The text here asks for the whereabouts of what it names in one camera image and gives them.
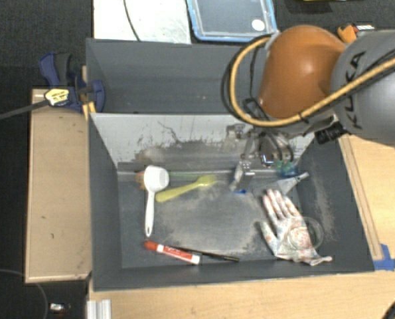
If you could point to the black cylinder on white bracket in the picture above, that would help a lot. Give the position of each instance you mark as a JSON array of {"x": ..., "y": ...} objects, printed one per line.
[{"x": 331, "y": 133}]

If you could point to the thin black pen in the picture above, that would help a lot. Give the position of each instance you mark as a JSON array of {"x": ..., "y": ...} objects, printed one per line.
[{"x": 220, "y": 256}]

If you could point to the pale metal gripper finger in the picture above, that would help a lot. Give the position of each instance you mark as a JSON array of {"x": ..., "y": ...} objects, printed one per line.
[
  {"x": 249, "y": 179},
  {"x": 241, "y": 171}
]

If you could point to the red and white marker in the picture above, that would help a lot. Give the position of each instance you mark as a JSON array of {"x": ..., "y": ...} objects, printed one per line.
[{"x": 175, "y": 252}]

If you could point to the grey metal bin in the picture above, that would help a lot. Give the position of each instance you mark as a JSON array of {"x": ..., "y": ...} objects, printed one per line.
[{"x": 197, "y": 218}]

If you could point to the patterned white work glove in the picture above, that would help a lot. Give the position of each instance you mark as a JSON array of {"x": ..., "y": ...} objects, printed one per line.
[{"x": 285, "y": 226}]

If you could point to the pale wood board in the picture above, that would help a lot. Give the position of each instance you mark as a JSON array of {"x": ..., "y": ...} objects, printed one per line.
[{"x": 59, "y": 184}]

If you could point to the clear glass cup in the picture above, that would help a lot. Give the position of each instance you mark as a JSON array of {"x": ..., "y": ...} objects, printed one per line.
[{"x": 315, "y": 233}]

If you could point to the yellow-green plastic spoon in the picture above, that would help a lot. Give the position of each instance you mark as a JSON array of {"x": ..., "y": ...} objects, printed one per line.
[{"x": 184, "y": 189}]

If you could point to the white plastic measuring scoop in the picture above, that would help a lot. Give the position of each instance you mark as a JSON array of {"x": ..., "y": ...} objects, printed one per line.
[{"x": 155, "y": 178}]

